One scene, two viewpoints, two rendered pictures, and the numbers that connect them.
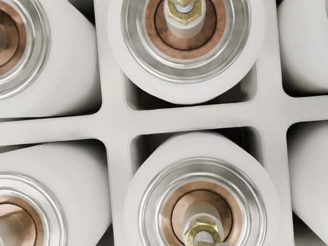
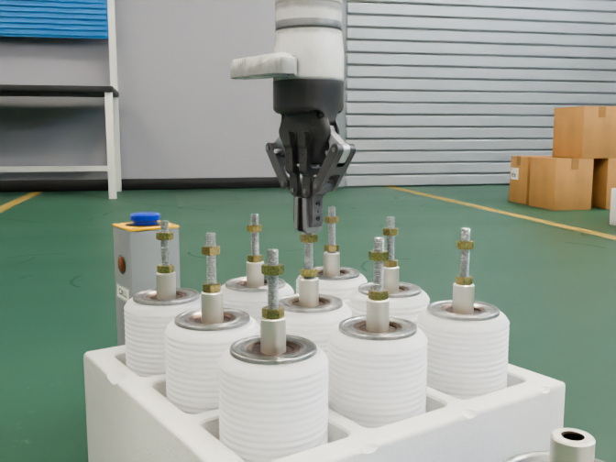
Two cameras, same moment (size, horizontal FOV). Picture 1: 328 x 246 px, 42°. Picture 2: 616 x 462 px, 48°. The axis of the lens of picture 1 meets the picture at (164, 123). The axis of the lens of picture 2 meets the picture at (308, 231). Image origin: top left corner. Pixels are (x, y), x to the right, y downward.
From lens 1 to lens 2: 0.71 m
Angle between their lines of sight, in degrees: 84
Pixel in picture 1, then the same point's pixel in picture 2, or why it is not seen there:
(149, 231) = (328, 307)
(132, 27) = (228, 324)
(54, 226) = (356, 320)
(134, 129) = not seen: hidden behind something
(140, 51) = (239, 321)
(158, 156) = (290, 317)
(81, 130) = not seen: hidden behind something
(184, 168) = (288, 307)
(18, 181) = (345, 328)
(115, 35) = (236, 331)
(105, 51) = not seen: hidden behind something
